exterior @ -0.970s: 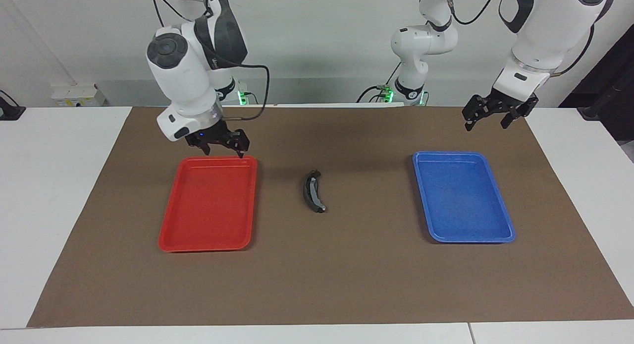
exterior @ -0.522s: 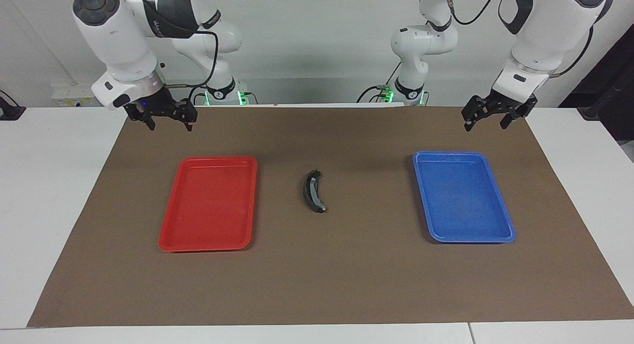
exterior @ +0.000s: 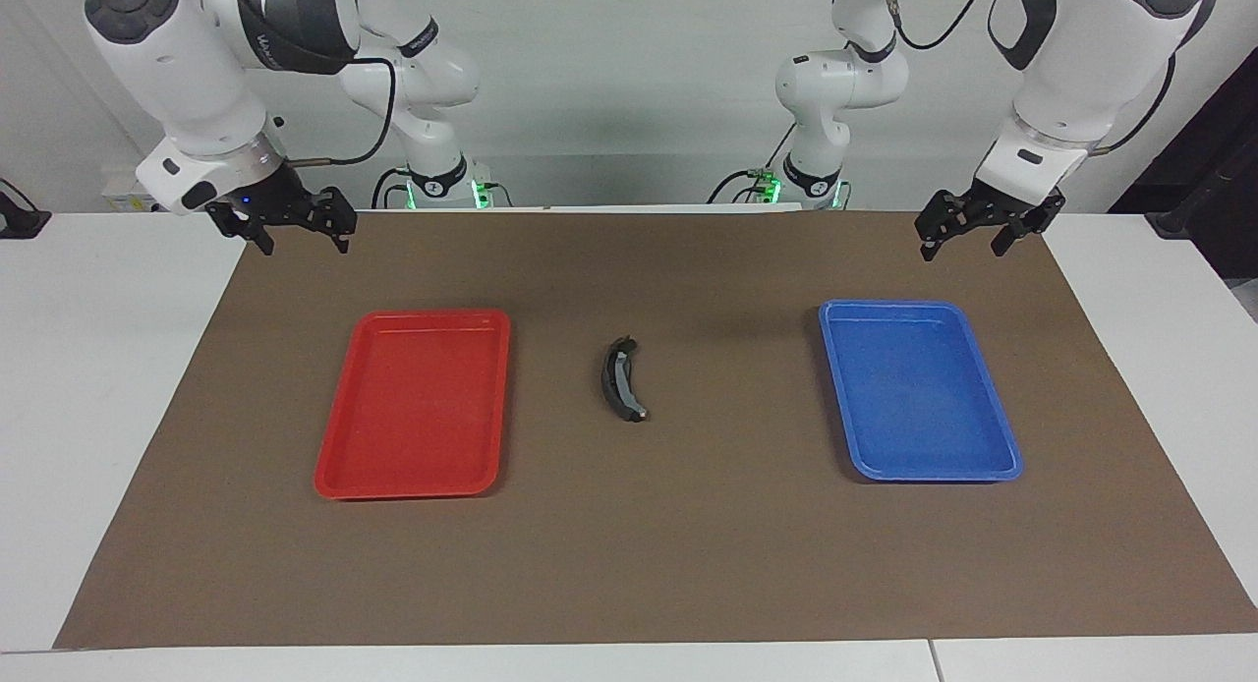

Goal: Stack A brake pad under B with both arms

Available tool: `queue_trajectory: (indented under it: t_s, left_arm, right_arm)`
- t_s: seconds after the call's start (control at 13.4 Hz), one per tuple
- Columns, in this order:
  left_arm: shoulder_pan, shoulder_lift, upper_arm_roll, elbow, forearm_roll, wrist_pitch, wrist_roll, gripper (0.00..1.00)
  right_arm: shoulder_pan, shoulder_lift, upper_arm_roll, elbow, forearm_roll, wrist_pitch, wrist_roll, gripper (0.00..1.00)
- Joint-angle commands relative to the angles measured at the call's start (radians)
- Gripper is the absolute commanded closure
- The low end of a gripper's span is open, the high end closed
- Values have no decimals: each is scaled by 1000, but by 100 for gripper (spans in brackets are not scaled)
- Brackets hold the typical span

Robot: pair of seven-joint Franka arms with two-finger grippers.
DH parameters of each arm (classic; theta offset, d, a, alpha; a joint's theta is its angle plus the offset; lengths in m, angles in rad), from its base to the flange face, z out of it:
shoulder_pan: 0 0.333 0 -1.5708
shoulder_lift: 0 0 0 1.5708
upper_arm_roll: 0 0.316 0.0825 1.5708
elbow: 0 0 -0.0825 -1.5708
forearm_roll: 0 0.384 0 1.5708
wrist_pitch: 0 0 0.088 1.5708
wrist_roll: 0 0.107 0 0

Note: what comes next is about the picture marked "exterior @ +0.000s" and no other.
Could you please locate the white labelled box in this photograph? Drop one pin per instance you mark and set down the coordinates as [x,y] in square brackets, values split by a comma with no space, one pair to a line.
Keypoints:
[128,198]

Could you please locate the curved brake shoe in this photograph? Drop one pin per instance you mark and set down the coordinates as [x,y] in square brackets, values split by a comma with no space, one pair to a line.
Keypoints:
[611,387]

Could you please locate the dark furniture piece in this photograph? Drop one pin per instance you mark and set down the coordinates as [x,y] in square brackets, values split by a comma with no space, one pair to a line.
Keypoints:
[1209,161]

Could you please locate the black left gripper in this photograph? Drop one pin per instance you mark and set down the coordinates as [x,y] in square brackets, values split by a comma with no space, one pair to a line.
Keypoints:
[993,205]

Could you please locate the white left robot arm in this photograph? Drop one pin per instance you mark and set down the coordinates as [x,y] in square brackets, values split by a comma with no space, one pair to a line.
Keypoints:
[1071,73]

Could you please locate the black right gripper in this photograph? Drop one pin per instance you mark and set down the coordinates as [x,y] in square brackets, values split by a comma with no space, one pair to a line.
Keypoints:
[275,202]

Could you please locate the brown table mat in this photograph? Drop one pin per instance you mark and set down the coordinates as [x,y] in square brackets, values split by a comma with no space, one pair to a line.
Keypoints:
[629,554]

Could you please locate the blue plastic tray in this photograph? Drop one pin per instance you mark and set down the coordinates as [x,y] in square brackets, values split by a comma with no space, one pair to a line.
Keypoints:
[914,397]

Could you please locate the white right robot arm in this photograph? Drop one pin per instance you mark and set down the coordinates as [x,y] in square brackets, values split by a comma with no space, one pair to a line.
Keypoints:
[177,63]

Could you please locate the red plastic tray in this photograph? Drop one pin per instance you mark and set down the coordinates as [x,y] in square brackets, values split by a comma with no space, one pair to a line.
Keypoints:
[413,417]

